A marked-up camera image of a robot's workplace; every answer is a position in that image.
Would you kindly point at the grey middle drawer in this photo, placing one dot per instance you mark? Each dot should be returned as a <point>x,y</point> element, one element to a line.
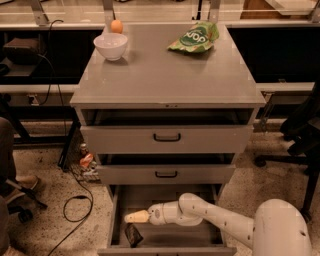
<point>165,174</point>

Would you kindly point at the black rolling chair base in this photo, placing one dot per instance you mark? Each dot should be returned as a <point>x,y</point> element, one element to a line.
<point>19,200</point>

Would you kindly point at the grey metal drawer cabinet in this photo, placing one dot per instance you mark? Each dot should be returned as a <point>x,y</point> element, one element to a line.
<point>151,86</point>

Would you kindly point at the grey open bottom drawer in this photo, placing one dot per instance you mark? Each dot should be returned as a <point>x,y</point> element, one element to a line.
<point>167,240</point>

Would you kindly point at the black rxbar chocolate bar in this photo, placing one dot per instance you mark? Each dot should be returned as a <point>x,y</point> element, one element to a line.
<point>133,235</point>

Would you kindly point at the orange bottle on floor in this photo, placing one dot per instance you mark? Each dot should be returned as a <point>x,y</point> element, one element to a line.
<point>85,156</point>

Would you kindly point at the grey top drawer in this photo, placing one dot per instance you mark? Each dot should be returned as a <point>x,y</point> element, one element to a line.
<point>166,140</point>

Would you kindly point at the green chip bag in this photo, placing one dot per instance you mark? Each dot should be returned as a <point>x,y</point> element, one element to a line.
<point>198,39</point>

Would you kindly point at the dark box on shelf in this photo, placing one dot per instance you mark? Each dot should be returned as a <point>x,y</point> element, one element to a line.
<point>22,51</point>

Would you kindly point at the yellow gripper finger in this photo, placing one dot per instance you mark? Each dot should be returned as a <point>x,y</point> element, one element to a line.
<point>141,216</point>

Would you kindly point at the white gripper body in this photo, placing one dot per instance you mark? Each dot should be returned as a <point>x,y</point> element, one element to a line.
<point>155,213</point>

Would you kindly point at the white bowl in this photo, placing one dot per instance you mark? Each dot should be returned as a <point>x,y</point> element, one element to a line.
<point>111,45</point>

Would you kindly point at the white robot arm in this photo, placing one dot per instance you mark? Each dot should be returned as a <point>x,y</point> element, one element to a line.
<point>276,229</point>

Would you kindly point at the orange fruit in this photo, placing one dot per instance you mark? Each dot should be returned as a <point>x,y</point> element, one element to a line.
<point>116,26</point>

